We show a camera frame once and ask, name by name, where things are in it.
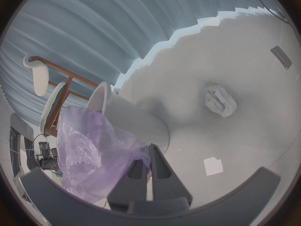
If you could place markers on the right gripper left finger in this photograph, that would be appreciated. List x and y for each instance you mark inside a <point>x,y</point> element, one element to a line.
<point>135,185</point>

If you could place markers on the pale blue curtain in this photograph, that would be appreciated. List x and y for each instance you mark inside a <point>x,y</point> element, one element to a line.
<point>82,32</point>

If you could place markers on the white trash bin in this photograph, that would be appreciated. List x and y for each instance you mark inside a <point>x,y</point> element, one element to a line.
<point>131,119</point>

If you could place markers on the wooden chair with white cushions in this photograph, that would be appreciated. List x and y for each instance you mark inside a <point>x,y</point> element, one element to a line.
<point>41,79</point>

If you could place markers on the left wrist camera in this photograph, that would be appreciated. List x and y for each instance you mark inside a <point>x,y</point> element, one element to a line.
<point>44,149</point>

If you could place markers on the purple plastic bag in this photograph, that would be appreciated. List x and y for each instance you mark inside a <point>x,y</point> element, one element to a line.
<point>89,145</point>

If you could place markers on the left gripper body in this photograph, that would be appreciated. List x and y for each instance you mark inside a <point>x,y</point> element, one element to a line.
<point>48,163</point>

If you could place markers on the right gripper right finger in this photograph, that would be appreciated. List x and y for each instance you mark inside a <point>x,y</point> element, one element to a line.
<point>164,182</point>

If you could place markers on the crumpled white paper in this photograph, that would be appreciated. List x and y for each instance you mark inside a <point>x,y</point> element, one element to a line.
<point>221,101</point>

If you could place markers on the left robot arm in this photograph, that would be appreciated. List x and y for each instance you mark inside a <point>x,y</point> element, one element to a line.
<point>31,154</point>

